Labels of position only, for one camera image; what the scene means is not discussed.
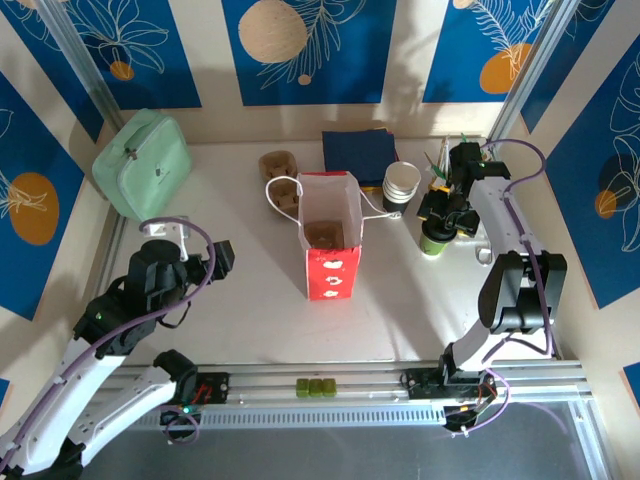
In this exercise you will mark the paper wrapped straw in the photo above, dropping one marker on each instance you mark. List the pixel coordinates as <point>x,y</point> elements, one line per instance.
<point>444,152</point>

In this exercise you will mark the cardboard cup carrier stack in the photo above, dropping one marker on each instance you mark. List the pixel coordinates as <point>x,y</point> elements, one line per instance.
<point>275,165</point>

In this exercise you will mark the right circuit board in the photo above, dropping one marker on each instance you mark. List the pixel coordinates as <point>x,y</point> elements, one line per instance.
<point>462,410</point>

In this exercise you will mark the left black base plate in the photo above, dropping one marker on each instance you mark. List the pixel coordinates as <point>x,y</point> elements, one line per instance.
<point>220,387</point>

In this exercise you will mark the green paper cup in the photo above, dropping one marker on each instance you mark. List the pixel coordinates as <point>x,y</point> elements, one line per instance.
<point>432,247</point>

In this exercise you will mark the black cup lid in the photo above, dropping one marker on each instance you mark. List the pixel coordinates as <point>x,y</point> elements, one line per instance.
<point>440,232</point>

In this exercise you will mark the white sugar stick packet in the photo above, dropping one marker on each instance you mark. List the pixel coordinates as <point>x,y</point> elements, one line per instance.
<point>436,170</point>

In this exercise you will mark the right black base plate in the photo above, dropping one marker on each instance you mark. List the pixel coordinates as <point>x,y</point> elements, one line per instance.
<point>420,385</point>

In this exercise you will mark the left circuit board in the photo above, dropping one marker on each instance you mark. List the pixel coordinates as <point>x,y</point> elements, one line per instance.
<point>180,415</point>

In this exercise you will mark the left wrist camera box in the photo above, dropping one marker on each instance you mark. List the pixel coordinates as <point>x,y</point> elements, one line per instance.
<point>160,229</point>

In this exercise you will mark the aluminium front rail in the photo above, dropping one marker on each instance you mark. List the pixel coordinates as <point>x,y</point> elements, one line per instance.
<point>350,372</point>

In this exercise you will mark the paper cup stack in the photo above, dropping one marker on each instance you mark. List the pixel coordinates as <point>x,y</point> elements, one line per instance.
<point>400,180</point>

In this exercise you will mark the yellow paper napkin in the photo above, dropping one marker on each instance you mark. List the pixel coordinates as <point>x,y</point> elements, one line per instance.
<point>372,189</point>

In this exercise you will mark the aluminium frame post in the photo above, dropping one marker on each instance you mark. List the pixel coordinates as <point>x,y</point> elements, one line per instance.
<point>530,70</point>
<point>84,65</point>

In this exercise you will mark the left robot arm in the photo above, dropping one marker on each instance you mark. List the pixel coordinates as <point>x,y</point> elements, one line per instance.
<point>75,390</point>

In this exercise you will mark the green block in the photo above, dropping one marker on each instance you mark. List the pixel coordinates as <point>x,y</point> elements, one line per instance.
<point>329,387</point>
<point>315,388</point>
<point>302,388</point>

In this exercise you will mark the mint green lunch bag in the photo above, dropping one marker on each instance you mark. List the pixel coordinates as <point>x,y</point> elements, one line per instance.
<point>140,170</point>

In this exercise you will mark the metal tongs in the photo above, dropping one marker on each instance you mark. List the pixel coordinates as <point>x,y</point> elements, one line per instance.
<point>476,254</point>

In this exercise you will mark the circuit board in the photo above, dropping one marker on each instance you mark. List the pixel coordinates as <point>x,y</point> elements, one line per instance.
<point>462,410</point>
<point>180,415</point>

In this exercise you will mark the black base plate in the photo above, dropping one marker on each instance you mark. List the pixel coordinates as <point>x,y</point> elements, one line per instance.
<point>220,387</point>
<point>420,385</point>

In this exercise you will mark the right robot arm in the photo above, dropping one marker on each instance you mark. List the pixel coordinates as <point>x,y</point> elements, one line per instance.
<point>520,295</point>

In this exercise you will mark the green plastic stirrer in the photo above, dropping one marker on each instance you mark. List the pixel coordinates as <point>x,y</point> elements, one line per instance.
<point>462,137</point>

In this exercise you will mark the red paper bag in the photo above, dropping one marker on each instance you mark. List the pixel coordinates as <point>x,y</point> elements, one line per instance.
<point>332,280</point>

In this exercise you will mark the blue paper napkin stack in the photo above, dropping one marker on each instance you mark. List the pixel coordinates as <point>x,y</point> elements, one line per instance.
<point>357,150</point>

